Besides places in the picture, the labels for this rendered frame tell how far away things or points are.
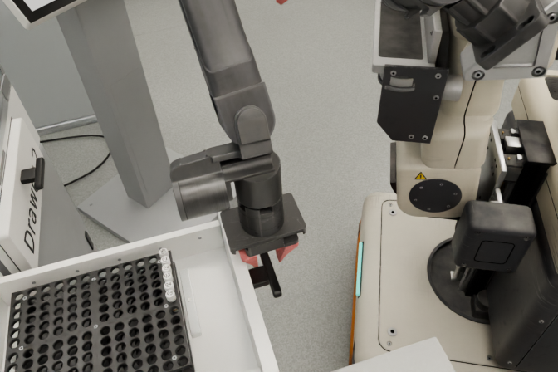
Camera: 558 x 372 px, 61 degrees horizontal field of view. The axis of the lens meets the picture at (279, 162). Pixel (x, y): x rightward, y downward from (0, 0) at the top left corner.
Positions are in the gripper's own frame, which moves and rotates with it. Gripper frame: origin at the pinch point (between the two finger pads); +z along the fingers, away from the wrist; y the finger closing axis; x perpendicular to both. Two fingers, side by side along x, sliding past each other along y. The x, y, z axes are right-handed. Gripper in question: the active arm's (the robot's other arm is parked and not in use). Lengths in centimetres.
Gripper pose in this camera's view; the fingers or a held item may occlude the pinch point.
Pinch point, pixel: (266, 258)
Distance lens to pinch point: 70.4
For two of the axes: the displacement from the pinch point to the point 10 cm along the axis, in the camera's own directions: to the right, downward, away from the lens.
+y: -9.5, 2.5, -1.8
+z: 0.5, 7.1, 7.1
